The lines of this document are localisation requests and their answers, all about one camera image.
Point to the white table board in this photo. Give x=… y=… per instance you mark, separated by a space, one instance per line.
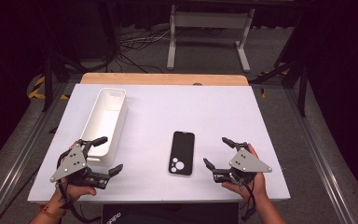
x=155 y=109

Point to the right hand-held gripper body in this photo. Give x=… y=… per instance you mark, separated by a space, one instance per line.
x=246 y=163

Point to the black phone case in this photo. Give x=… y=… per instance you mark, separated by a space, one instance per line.
x=182 y=154

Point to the black tripod stand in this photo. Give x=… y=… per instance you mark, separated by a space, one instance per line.
x=301 y=77
x=48 y=77

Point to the white metal stand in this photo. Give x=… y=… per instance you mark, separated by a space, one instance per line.
x=211 y=20

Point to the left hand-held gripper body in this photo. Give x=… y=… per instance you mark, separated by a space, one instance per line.
x=73 y=162

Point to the person's left hand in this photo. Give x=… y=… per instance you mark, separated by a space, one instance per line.
x=76 y=191

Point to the white plastic storage box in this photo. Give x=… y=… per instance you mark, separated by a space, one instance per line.
x=105 y=119

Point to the yellow black floor tape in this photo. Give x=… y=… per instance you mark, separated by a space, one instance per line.
x=35 y=91

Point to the person's dark clothing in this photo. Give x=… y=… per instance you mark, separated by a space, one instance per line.
x=174 y=214

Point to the wooden table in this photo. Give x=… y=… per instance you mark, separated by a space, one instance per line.
x=167 y=78

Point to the person's right hand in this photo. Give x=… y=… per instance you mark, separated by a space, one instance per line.
x=256 y=185

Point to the aluminium floor rail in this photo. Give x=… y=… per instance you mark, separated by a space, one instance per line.
x=18 y=161
x=320 y=161

